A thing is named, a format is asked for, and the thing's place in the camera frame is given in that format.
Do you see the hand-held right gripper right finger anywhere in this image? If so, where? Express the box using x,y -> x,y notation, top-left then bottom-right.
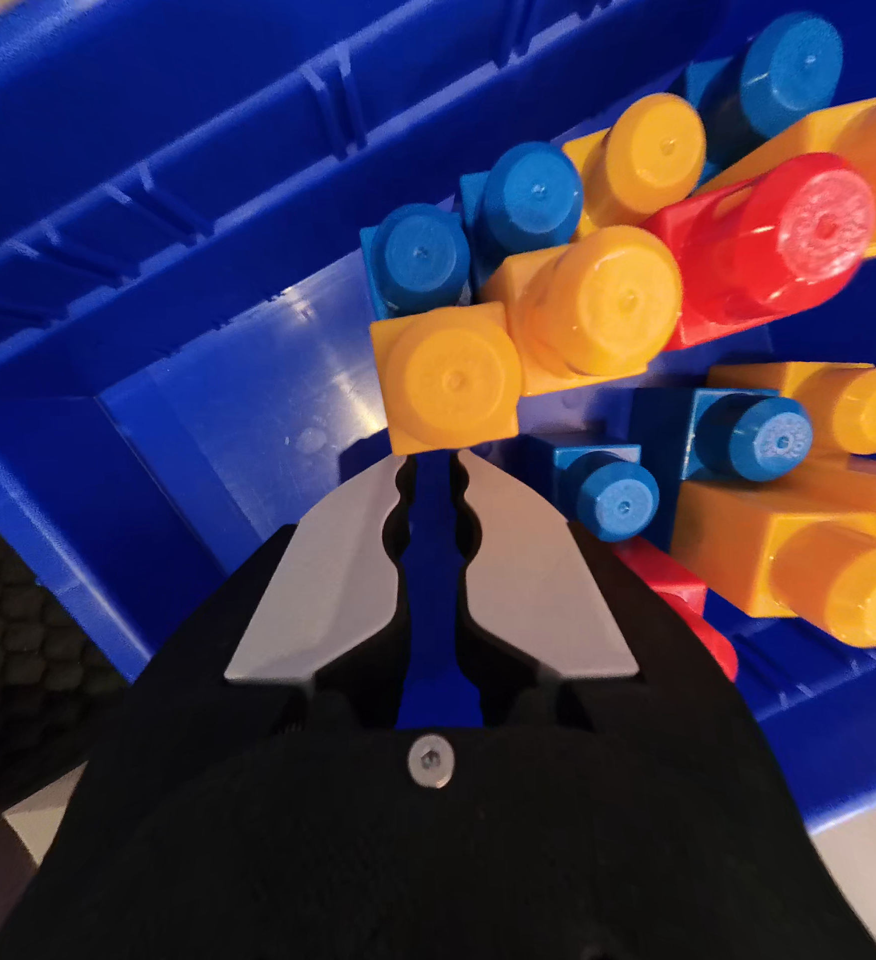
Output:
449,450 -> 640,680

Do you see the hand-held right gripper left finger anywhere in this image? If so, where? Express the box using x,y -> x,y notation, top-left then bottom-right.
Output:
224,453 -> 415,685

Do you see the pile of toy blocks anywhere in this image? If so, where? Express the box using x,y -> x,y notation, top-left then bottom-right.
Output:
359,11 -> 876,680

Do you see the plain blue object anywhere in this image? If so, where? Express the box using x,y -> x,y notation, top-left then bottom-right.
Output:
0,0 -> 876,834

